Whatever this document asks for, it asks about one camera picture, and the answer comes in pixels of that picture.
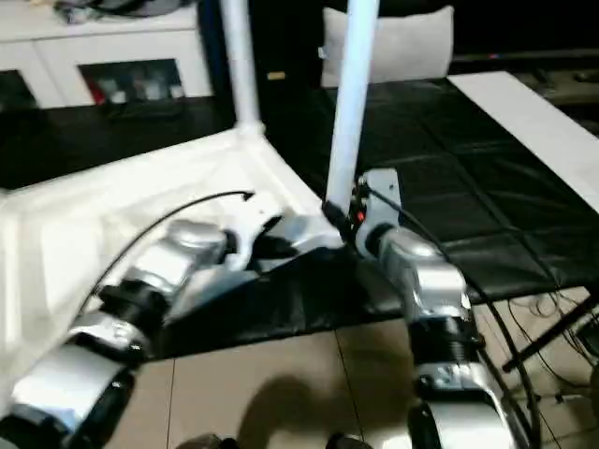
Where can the black robot foot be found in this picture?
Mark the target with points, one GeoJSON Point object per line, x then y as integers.
{"type": "Point", "coordinates": [206, 442]}
{"type": "Point", "coordinates": [346, 442]}

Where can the white plastic table top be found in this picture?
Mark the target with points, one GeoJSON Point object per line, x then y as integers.
{"type": "Point", "coordinates": [93, 210]}

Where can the small red box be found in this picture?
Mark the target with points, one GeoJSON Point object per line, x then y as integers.
{"type": "Point", "coordinates": [98, 91]}

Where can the grey helmet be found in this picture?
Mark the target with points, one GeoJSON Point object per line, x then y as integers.
{"type": "Point", "coordinates": [126, 7]}

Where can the white plastic table leg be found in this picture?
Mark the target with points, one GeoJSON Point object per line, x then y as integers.
{"type": "Point", "coordinates": [348, 117]}
{"type": "Point", "coordinates": [243, 61]}

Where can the grey cushion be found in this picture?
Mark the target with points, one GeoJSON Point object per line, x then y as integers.
{"type": "Point", "coordinates": [412, 47]}

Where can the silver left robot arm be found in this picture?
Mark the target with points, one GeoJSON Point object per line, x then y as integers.
{"type": "Point", "coordinates": [187, 248]}

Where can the small yellow label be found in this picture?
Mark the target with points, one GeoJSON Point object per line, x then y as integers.
{"type": "Point", "coordinates": [275, 75]}

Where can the black work mat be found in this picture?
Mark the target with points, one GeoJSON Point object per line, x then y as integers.
{"type": "Point", "coordinates": [468, 187]}

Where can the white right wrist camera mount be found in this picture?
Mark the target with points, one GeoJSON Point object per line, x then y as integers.
{"type": "Point", "coordinates": [381, 196]}

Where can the black stand base bar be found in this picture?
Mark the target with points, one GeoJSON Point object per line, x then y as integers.
{"type": "Point", "coordinates": [552, 334]}

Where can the white glass-door cabinet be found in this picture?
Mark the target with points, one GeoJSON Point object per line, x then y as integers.
{"type": "Point", "coordinates": [117, 42]}

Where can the black clutter pile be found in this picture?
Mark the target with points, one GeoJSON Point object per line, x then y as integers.
{"type": "Point", "coordinates": [70, 9]}

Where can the white flat board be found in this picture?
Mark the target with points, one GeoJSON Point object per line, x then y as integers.
{"type": "Point", "coordinates": [529, 121]}

